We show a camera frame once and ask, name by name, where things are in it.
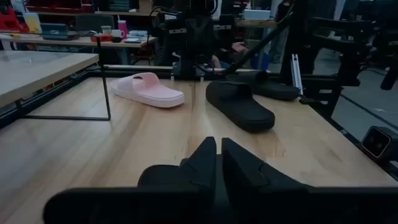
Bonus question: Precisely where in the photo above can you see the silver aluminium extrusion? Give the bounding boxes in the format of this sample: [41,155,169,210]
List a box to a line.
[290,53,304,96]

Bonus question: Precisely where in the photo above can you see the grey laptop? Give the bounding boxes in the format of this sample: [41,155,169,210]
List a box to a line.
[40,22,80,41]

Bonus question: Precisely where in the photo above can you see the red crates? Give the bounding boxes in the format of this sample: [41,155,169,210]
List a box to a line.
[24,0,94,14]

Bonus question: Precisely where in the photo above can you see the stack of papers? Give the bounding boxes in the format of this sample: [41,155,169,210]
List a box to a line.
[126,30,149,44]

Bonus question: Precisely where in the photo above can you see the blue bin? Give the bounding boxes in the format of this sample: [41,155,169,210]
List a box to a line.
[250,52,271,71]

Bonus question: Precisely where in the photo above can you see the pink slide sandal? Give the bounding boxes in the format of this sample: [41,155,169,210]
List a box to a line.
[109,72,185,109]

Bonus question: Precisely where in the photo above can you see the person's hand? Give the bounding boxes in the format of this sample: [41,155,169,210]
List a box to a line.
[231,42,249,54]

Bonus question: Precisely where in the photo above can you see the wooden shelf with black frame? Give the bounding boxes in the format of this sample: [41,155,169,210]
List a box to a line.
[0,35,112,121]

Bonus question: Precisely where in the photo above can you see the black table-level camera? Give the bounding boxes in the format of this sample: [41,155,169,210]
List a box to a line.
[360,126,398,162]

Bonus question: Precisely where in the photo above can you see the red tray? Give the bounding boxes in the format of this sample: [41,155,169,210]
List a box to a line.
[90,34,113,43]

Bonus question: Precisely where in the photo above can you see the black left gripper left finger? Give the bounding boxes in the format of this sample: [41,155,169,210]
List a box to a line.
[179,136,218,189]

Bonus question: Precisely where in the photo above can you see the black slide sandal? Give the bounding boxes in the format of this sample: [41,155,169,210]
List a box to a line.
[137,164,181,188]
[225,70,301,101]
[205,80,276,134]

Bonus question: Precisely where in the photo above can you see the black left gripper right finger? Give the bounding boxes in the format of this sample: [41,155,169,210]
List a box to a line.
[221,138,313,190]

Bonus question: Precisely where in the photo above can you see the person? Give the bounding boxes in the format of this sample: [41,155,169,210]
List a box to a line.
[269,0,295,65]

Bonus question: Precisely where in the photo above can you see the red storage bins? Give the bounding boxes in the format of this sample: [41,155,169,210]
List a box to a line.
[0,7,22,32]

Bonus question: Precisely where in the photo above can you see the pale yellow sheet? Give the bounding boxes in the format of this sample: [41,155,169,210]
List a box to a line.
[23,12,43,34]

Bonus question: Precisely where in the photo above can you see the cardboard box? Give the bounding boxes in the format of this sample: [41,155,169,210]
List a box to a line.
[138,0,154,14]

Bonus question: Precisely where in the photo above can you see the white box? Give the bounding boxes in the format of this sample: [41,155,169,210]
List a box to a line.
[243,9,271,21]

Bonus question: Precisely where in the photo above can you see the pink drinking bottle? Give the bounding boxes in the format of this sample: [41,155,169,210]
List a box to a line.
[117,20,129,40]

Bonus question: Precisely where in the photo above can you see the wooden background desk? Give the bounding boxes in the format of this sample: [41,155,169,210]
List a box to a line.
[234,19,277,28]
[0,32,159,66]

